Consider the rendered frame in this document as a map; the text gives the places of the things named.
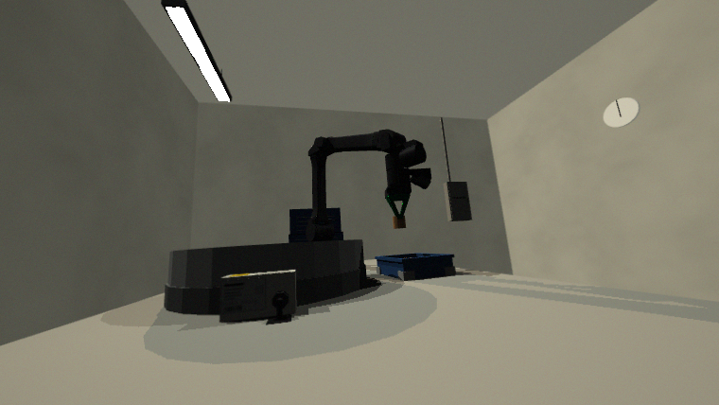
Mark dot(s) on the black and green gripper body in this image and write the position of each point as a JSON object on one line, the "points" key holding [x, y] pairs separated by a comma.
{"points": [[393, 186]]}

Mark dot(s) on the blue crate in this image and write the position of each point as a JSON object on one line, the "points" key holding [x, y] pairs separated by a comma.
{"points": [[418, 266]]}

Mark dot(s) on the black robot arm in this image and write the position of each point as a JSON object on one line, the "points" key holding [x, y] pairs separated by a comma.
{"points": [[401, 154]]}

